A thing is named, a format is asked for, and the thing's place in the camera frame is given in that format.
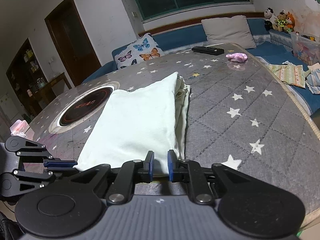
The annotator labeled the pale green garment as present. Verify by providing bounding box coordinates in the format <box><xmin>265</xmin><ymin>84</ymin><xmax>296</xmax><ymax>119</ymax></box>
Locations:
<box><xmin>76</xmin><ymin>72</ymin><xmax>190</xmax><ymax>176</ymax></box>

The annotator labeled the striped baby clothes pile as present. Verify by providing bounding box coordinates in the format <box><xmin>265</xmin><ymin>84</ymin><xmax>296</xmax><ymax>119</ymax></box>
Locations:
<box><xmin>267</xmin><ymin>61</ymin><xmax>310</xmax><ymax>88</ymax></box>

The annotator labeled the light blue clothes pile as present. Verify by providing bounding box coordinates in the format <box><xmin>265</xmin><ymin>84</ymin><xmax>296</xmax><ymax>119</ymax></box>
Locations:
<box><xmin>305</xmin><ymin>62</ymin><xmax>320</xmax><ymax>94</ymax></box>

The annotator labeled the pink tissue box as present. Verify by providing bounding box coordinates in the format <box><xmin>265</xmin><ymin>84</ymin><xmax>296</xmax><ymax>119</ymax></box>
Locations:
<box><xmin>10</xmin><ymin>119</ymin><xmax>30</xmax><ymax>138</ymax></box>

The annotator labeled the dark wooden shelf cabinet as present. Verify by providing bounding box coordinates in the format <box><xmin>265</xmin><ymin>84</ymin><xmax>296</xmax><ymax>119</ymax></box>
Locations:
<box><xmin>6</xmin><ymin>40</ymin><xmax>72</xmax><ymax>119</ymax></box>

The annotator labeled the round black induction cooktop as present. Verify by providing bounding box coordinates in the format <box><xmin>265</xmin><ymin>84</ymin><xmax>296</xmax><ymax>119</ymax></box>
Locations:
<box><xmin>47</xmin><ymin>81</ymin><xmax>120</xmax><ymax>134</ymax></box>

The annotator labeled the grey star-pattern table cover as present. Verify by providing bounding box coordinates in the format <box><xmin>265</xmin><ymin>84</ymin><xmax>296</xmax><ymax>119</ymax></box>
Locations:
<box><xmin>30</xmin><ymin>50</ymin><xmax>319</xmax><ymax>228</ymax></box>

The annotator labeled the dark brown door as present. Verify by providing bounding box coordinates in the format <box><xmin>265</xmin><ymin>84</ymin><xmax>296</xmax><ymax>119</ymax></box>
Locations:
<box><xmin>44</xmin><ymin>0</ymin><xmax>101</xmax><ymax>86</ymax></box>

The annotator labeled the black remote control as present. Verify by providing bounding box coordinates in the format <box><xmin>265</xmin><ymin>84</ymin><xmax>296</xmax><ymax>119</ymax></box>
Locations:
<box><xmin>191</xmin><ymin>46</ymin><xmax>225</xmax><ymax>56</ymax></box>

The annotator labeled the butterfly print pillow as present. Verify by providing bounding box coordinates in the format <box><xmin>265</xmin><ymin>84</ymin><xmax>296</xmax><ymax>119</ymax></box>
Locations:
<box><xmin>114</xmin><ymin>33</ymin><xmax>165</xmax><ymax>69</ymax></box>

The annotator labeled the pink twisted cloth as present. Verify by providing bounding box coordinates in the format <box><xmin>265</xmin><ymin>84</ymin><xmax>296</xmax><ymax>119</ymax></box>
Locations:
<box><xmin>226</xmin><ymin>53</ymin><xmax>248</xmax><ymax>63</ymax></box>

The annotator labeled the grey plain pillow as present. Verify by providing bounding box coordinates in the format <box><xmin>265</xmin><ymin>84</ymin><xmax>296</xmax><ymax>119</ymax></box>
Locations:
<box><xmin>201</xmin><ymin>15</ymin><xmax>256</xmax><ymax>49</ymax></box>

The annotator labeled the clear plastic toy box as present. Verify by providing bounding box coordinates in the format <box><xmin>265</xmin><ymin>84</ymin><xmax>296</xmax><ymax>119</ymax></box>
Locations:
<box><xmin>290</xmin><ymin>33</ymin><xmax>319</xmax><ymax>66</ymax></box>

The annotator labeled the panda plush toy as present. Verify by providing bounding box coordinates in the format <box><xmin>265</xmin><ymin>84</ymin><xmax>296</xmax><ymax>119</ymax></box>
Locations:
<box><xmin>264</xmin><ymin>7</ymin><xmax>276</xmax><ymax>31</ymax></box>

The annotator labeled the brown bear plush toy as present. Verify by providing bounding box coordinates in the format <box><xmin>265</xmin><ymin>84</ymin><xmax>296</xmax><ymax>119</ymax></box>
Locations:
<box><xmin>273</xmin><ymin>10</ymin><xmax>287</xmax><ymax>31</ymax></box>

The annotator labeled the orange fox plush toy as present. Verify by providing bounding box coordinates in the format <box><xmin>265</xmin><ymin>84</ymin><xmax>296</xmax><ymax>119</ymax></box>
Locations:
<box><xmin>284</xmin><ymin>12</ymin><xmax>295</xmax><ymax>33</ymax></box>

